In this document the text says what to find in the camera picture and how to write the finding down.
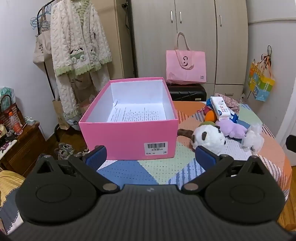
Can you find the pink tote bag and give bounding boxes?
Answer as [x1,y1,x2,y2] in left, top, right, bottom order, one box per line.
[166,32,207,84]

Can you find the dark grey quilt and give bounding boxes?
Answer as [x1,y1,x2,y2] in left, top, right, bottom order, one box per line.
[0,190,23,234]

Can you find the purple plush toy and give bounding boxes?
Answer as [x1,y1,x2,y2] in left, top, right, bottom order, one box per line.
[215,119,248,139]

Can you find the woven basket bag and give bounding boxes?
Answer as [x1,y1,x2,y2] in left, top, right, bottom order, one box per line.
[0,95,26,128]

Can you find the cream fuzzy pajama jacket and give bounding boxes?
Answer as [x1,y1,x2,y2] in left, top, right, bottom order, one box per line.
[50,0,113,77]

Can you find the orange drink bottle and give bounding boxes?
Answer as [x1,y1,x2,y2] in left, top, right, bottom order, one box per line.
[9,112,23,135]

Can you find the blue wire hangers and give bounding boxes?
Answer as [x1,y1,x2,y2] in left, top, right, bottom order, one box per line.
[30,2,51,29]

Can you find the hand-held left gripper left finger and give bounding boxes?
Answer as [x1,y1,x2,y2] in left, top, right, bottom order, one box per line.
[35,145,119,193]

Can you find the floral cloth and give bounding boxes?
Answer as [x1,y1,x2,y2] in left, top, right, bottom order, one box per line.
[215,93,241,114]

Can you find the white tissue packet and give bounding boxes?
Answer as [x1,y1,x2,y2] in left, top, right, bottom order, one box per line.
[210,97,232,120]

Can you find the beige wooden board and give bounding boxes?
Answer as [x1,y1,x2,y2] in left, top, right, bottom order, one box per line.
[102,0,137,80]

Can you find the patchwork blanket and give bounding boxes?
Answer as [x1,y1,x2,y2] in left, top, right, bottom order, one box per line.
[97,101,292,209]

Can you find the beige canvas tote bag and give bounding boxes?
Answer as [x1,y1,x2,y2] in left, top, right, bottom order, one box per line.
[32,7,52,64]

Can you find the black suitcase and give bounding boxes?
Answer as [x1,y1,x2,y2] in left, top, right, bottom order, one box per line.
[167,83,207,102]

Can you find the blue wipes packet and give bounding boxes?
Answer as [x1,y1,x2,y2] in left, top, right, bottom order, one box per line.
[206,98,240,123]

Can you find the colourful gift bag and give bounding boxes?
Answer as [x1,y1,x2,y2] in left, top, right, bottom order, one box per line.
[247,45,275,102]

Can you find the orange plush toy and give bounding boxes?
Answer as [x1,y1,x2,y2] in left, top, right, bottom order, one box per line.
[205,111,218,122]

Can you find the green patterned plastic package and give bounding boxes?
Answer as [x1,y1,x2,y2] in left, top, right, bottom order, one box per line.
[0,86,15,102]

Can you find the panda plush toy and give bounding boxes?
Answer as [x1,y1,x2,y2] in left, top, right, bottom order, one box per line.
[191,122,226,156]

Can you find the white door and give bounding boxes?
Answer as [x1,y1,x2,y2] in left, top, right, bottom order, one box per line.
[275,70,296,167]

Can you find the yellow blanket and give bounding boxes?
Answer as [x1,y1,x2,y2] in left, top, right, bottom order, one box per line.
[0,170,26,208]

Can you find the wooden cabinet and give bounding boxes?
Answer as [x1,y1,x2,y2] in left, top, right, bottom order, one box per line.
[0,123,50,176]

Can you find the brown plush toy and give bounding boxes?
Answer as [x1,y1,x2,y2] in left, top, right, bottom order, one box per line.
[177,129,195,139]

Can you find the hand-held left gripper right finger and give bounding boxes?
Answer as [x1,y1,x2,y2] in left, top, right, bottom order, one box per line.
[179,146,266,194]

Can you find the pink cardboard box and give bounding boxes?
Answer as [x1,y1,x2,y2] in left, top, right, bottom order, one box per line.
[79,77,179,161]

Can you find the printed paper sheet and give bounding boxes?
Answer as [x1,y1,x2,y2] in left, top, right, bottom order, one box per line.
[107,103,167,122]

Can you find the white fluffy soft toy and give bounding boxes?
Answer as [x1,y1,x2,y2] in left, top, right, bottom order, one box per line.
[242,123,264,153]

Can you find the small pale green toy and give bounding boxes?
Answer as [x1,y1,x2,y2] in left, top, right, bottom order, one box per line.
[24,116,39,126]

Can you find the grey wardrobe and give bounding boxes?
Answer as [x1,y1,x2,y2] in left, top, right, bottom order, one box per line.
[128,0,249,100]

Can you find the kraft paper bag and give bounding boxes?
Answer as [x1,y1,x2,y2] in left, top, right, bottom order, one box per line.
[52,98,70,130]
[77,94,99,115]

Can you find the black clothes rack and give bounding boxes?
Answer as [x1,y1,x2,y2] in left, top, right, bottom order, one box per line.
[40,0,81,142]

